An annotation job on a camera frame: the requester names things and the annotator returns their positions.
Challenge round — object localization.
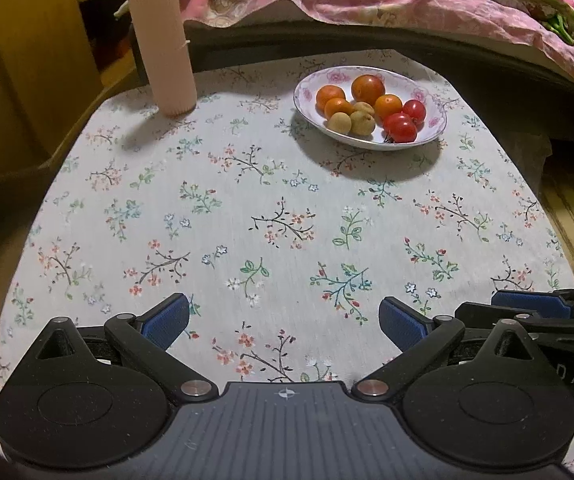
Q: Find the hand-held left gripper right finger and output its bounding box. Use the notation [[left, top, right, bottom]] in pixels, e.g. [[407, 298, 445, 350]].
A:
[[351, 296, 550, 403]]

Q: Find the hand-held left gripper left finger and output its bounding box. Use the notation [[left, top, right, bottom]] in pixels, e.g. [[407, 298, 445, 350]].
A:
[[19, 292, 220, 403]]

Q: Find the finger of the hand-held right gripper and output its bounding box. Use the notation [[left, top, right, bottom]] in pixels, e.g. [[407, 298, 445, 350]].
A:
[[454, 302, 574, 347], [491, 284, 574, 319]]

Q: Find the white floral rimmed plate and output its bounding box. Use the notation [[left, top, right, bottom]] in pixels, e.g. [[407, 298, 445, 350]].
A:
[[293, 66, 448, 152]]

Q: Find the red cherry tomato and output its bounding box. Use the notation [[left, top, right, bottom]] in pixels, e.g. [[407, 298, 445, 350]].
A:
[[383, 112, 418, 145], [402, 99, 427, 123]]

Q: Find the small orange mandarin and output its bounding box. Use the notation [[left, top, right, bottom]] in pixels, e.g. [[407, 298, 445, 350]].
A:
[[374, 94, 404, 121], [315, 85, 348, 111], [324, 98, 355, 118]]

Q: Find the large red tomato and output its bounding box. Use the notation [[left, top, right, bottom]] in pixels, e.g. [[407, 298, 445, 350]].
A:
[[351, 74, 386, 107]]

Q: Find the pink ribbed cylinder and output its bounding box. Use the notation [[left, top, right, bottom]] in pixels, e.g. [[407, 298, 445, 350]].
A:
[[127, 0, 198, 118]]

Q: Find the wooden cabinet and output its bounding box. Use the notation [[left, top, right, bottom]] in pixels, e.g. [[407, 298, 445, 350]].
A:
[[0, 0, 140, 191]]

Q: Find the dark bed frame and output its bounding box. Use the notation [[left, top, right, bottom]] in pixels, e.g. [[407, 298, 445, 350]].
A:
[[129, 20, 574, 141]]

